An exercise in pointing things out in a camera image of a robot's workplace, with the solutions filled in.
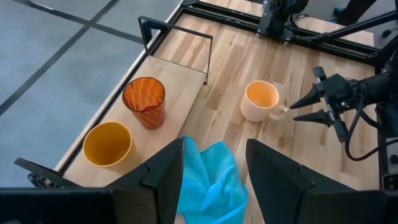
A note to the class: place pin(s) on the orange transparent tumbler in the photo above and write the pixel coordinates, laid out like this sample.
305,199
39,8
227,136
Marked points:
146,102

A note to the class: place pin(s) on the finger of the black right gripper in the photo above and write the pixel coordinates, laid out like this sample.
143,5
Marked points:
317,117
312,96

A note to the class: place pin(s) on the person's foot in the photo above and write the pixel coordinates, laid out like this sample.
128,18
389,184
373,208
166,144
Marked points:
354,12

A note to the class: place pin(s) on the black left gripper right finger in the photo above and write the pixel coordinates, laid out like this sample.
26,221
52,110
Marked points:
280,193

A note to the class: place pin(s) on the wooden shelf with black legs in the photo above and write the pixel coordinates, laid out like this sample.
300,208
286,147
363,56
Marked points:
180,81

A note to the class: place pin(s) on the blue microfibre cloth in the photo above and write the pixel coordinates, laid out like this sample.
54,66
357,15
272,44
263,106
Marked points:
211,186

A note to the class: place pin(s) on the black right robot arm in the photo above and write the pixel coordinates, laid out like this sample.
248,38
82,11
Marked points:
379,84

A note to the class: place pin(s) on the black aluminium table frame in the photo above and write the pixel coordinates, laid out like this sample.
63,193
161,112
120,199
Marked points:
224,17

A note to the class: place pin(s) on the yellow plastic cup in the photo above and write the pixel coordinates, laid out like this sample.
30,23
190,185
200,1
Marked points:
107,143

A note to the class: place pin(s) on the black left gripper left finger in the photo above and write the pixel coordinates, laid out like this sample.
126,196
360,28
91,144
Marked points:
146,193

